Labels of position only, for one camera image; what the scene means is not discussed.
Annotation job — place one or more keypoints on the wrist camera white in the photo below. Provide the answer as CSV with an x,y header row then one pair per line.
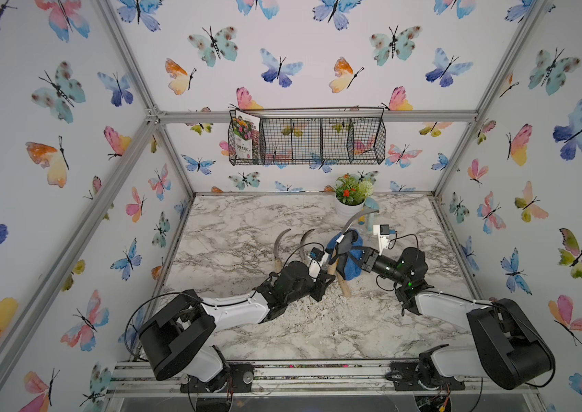
x,y
386,236
317,259

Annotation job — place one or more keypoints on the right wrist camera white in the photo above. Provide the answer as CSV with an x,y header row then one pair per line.
x,y
386,236

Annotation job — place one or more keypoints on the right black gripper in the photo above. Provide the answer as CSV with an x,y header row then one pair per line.
x,y
371,258

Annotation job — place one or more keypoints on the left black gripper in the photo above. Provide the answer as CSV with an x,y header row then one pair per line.
x,y
319,285

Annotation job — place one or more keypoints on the aluminium front rail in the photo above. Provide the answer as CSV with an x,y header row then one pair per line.
x,y
306,378

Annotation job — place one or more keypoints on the white pot with plant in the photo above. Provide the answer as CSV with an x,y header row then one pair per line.
x,y
351,193

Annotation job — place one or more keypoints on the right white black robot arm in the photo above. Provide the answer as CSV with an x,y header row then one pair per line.
x,y
507,349

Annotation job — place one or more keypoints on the seed packet in basket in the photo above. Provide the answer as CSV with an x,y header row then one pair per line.
x,y
246,135

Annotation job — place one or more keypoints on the black wire wall basket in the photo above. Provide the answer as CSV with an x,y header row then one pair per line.
x,y
316,136

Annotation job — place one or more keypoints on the blue grey rag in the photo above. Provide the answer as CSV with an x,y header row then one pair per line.
x,y
347,263

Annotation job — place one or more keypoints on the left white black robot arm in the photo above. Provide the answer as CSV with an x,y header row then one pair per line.
x,y
176,339

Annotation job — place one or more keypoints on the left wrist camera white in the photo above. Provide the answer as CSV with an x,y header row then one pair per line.
x,y
317,259

